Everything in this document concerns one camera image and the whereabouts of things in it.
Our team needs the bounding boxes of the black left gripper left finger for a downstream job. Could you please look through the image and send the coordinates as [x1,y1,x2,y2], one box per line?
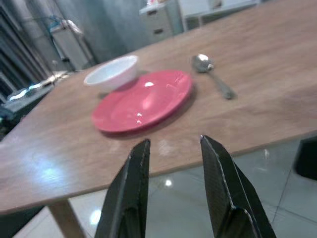
[95,138,152,238]

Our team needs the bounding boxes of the white open shelf unit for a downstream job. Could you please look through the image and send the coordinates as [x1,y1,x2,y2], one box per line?
[177,0,262,32]

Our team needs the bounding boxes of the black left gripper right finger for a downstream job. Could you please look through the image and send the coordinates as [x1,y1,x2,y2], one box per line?
[200,135,277,238]

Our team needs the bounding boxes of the silver metal spoon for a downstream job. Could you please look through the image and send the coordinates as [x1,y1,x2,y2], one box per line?
[191,54,236,100]

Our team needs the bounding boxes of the dark low furniture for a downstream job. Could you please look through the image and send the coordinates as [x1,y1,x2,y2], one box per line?
[0,83,54,142]

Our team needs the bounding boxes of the white drawer cabinet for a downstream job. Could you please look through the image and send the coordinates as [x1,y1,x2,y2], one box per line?
[139,1,184,45]

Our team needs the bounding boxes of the wooden table leg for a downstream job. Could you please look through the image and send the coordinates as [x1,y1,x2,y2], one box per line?
[48,199,89,238]

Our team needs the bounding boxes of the red round plate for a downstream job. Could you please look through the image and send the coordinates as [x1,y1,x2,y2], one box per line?
[91,69,194,134]

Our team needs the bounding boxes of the black boxy object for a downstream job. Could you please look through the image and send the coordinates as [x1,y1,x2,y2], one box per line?
[293,135,317,182]

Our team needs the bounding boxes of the white boxy appliance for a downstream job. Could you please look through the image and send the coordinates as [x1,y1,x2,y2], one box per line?
[50,19,97,70]

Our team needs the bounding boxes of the white ceramic bowl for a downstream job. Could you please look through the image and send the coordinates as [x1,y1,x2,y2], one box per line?
[83,55,139,92]

